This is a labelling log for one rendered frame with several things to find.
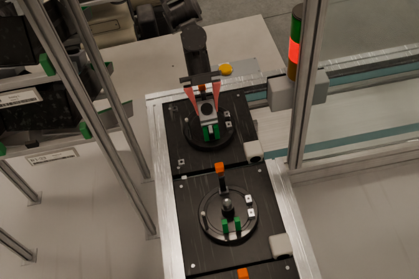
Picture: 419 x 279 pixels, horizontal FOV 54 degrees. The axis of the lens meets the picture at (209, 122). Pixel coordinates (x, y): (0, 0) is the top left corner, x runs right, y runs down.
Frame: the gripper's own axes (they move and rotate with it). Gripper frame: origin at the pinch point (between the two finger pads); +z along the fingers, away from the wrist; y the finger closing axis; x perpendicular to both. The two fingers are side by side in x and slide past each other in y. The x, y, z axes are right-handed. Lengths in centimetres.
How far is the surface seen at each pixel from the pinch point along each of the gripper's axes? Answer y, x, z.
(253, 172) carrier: 8.4, -0.9, 17.4
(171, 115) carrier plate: -9.9, 14.7, 0.9
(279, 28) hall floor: 60, 179, -28
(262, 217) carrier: 7.9, -9.4, 26.2
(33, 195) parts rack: -52, 11, 15
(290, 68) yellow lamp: 17.2, -22.0, -7.0
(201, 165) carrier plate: -4.0, 2.1, 14.0
